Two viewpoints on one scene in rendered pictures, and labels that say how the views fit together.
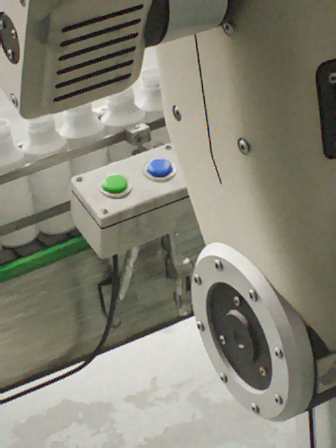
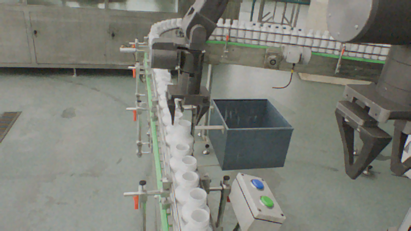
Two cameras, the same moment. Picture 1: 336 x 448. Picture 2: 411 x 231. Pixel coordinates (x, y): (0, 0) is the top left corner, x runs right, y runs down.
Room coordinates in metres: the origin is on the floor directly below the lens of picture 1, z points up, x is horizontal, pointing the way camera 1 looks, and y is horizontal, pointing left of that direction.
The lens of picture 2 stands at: (1.38, 0.62, 1.60)
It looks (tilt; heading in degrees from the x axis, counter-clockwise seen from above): 27 degrees down; 282
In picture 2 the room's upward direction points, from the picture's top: 6 degrees clockwise
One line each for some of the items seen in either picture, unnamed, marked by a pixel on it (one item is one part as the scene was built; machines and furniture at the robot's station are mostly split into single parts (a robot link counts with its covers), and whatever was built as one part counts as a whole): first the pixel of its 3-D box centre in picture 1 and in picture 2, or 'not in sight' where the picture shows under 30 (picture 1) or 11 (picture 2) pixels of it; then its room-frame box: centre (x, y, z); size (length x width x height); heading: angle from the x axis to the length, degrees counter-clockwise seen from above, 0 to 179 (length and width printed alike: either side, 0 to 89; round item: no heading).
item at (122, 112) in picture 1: (127, 141); (186, 187); (1.54, 0.04, 1.08); 0.06 x 0.06 x 0.17
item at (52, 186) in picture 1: (48, 169); (194, 223); (1.48, 0.14, 1.08); 0.06 x 0.06 x 0.17
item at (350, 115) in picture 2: not in sight; (373, 140); (1.26, 0.30, 1.44); 0.07 x 0.07 x 0.09; 26
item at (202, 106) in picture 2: not in sight; (192, 109); (1.57, -0.08, 1.24); 0.07 x 0.07 x 0.09; 26
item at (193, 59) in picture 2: not in sight; (189, 59); (1.58, -0.07, 1.37); 0.07 x 0.06 x 0.07; 25
